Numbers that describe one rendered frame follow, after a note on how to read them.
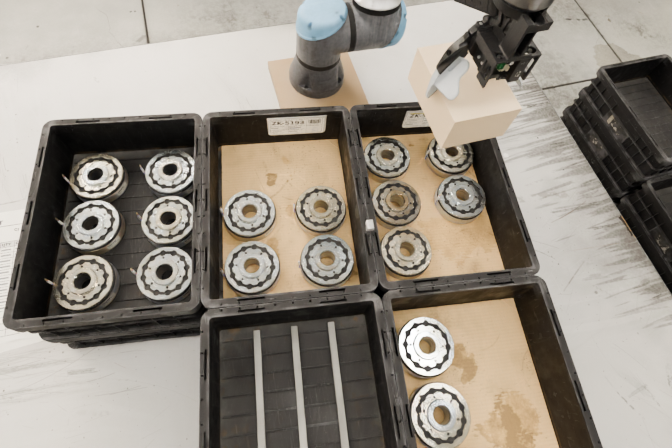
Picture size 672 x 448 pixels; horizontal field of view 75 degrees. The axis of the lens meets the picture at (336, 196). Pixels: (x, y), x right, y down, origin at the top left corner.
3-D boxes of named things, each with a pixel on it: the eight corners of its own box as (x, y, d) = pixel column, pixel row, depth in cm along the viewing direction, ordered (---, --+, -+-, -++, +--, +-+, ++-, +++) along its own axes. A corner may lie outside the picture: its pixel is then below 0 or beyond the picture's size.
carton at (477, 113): (407, 78, 82) (417, 47, 75) (465, 67, 84) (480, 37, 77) (440, 149, 75) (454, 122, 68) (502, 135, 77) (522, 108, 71)
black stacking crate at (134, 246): (72, 154, 96) (45, 122, 86) (211, 145, 100) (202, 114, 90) (40, 342, 79) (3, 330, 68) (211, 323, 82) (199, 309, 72)
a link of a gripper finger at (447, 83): (426, 115, 69) (473, 76, 63) (413, 86, 72) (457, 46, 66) (438, 119, 71) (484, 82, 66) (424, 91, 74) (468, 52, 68)
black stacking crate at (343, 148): (213, 145, 100) (203, 114, 90) (342, 138, 104) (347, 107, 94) (213, 323, 82) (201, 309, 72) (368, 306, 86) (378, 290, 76)
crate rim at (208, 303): (204, 119, 91) (202, 112, 89) (347, 111, 95) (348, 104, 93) (202, 313, 74) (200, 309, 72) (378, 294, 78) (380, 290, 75)
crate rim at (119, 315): (49, 127, 88) (43, 119, 86) (204, 119, 91) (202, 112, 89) (8, 333, 70) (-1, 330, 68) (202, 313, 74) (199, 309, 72)
